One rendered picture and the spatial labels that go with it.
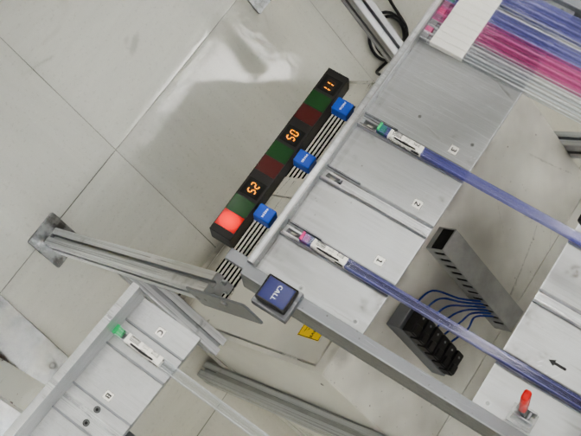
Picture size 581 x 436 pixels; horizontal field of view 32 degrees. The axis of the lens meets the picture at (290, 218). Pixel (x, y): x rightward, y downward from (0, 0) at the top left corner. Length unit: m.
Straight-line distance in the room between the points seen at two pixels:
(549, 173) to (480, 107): 0.50
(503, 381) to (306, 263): 0.33
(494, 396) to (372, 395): 0.43
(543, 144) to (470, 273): 0.34
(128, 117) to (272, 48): 0.41
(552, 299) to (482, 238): 0.48
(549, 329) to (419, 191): 0.28
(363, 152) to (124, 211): 0.76
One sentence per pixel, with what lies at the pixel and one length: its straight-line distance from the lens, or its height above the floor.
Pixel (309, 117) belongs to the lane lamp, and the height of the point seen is 0.66.
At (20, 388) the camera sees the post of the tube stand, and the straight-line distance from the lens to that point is 1.94.
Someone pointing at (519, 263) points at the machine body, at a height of 0.62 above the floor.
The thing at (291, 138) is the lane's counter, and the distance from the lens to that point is 1.61.
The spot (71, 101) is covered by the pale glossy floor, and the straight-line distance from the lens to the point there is 2.14.
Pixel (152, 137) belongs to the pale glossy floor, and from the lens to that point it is 2.23.
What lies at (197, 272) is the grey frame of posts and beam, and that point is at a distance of 1.62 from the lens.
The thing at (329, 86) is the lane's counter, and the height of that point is 0.66.
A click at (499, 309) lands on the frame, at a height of 0.66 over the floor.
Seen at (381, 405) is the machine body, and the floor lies 0.62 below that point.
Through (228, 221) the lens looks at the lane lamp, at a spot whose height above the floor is 0.65.
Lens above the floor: 1.96
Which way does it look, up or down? 53 degrees down
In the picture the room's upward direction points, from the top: 100 degrees clockwise
